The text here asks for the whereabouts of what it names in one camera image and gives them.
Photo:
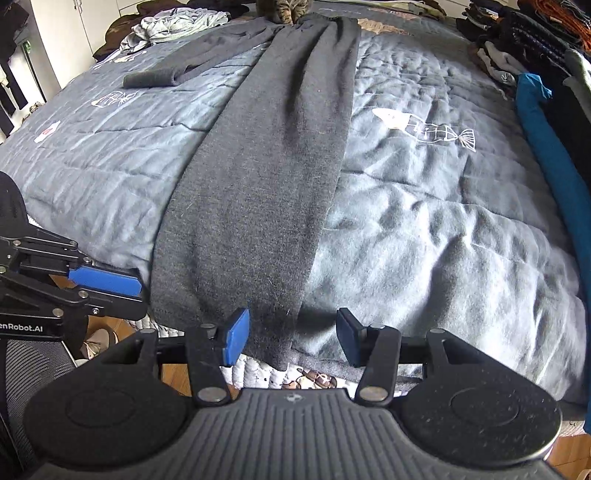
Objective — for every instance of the dark grey knit garment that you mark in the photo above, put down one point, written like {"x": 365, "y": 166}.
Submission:
{"x": 243, "y": 223}

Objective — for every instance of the blue-grey quilted bedspread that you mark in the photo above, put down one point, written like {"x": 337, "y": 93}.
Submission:
{"x": 442, "y": 216}

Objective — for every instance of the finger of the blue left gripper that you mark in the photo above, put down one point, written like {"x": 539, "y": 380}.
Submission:
{"x": 107, "y": 281}

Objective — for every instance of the tabby cat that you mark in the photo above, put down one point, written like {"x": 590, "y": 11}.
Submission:
{"x": 283, "y": 11}

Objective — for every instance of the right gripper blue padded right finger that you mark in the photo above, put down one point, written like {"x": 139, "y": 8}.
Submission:
{"x": 377, "y": 351}

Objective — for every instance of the black mesh office chair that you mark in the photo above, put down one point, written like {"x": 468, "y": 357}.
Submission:
{"x": 29, "y": 367}

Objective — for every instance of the stack of dark folded clothes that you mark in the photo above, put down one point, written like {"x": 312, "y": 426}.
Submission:
{"x": 550, "y": 39}

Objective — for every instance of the teal blue garment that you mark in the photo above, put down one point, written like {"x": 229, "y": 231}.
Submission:
{"x": 568, "y": 187}

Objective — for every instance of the light grey crumpled shirt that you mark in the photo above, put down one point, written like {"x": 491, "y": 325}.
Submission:
{"x": 171, "y": 25}

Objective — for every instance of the brown crumpled garment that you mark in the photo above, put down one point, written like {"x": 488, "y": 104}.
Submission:
{"x": 115, "y": 33}

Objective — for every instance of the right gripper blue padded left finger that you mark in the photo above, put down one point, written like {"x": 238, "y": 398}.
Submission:
{"x": 208, "y": 348}

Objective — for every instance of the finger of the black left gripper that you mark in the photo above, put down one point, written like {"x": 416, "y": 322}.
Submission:
{"x": 128, "y": 308}

